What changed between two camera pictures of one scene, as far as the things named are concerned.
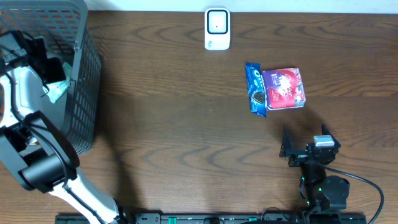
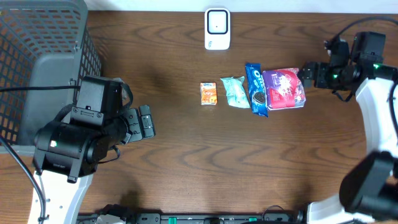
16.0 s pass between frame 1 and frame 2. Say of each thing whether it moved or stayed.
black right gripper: moved
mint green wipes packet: moved
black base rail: stayed
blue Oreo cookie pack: stayed
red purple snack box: stayed
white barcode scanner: stayed
